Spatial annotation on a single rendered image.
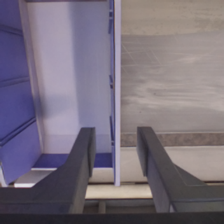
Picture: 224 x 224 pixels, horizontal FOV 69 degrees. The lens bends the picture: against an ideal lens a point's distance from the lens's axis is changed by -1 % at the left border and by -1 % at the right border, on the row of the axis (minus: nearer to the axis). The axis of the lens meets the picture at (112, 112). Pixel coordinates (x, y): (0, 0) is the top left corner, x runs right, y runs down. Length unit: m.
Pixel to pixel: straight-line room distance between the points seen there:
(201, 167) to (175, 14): 0.37
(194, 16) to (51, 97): 0.34
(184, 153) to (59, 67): 0.36
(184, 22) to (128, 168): 0.35
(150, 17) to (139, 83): 0.13
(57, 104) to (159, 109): 0.23
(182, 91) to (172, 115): 0.06
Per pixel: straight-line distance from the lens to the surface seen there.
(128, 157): 0.43
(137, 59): 0.37
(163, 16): 0.39
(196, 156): 0.48
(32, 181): 0.39
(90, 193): 0.46
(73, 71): 0.37
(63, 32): 0.38
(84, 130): 0.15
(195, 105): 0.42
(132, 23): 0.37
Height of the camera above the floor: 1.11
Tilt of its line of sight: 73 degrees down
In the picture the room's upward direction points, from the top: 179 degrees clockwise
